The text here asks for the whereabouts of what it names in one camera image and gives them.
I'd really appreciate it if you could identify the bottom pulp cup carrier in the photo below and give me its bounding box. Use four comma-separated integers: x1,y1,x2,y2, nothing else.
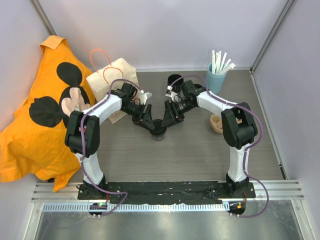
209,113,245,135

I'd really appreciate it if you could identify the black cup lid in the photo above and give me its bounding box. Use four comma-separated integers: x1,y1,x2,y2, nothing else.
149,119,167,135

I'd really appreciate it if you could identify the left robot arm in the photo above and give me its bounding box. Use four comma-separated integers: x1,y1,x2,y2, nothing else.
64,81,155,200

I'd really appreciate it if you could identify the dark coffee cup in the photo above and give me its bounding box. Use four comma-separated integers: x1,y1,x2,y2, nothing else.
150,131,166,141

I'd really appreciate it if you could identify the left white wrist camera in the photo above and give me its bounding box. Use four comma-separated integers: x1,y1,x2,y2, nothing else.
138,90,152,105

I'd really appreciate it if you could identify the light blue straw holder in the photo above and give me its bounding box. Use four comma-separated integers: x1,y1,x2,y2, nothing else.
205,63,227,94

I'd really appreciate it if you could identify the orange mickey mouse bag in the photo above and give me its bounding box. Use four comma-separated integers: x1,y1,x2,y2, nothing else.
0,35,96,192

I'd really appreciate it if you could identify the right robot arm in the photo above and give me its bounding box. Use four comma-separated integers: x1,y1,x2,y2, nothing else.
161,80,258,198

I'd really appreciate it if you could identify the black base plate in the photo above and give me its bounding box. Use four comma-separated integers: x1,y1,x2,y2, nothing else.
76,181,256,205

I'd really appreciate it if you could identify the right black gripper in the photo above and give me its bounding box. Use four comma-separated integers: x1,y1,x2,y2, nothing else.
161,99,195,128

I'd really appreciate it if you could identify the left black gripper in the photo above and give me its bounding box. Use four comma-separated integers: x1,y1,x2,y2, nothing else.
121,102,154,130

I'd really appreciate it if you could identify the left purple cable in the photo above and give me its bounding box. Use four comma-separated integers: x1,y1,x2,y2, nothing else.
79,79,142,201

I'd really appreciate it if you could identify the lidded black coffee cup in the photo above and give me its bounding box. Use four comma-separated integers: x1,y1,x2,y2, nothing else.
194,83,203,89

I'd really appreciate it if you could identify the white paper takeout bag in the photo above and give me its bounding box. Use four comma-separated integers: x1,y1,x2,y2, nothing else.
86,49,139,102

